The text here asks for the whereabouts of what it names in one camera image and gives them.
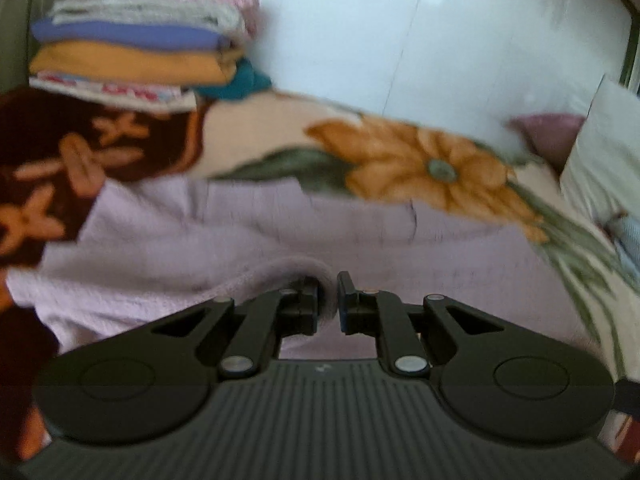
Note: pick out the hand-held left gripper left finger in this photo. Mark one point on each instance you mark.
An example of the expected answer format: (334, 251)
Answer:
(304, 310)

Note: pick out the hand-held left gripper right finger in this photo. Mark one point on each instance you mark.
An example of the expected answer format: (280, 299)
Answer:
(351, 310)

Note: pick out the lilac knit garment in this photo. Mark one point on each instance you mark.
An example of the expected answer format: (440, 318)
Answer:
(200, 240)

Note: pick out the stack of folded clothes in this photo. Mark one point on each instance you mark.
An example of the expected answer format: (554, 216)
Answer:
(130, 60)

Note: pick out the floral printed blanket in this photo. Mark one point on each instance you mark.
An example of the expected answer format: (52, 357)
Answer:
(400, 160)

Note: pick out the mauve cushion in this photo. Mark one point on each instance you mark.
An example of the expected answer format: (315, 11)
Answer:
(552, 135)

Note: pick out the light blue cloth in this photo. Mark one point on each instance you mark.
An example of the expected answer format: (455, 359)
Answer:
(629, 245)

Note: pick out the white pillow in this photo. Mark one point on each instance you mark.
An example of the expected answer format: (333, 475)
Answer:
(607, 160)

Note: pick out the green sofa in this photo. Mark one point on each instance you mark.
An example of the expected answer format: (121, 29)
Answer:
(12, 30)

